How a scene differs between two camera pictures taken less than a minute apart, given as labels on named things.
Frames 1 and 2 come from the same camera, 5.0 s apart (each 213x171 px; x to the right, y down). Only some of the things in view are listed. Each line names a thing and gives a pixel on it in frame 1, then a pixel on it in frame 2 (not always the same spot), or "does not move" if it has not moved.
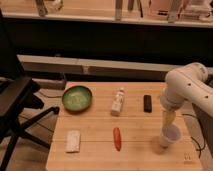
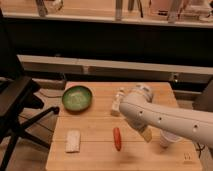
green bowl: (77, 98) does not move
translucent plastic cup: (170, 133) does not move
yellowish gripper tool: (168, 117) → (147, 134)
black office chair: (18, 92) does not move
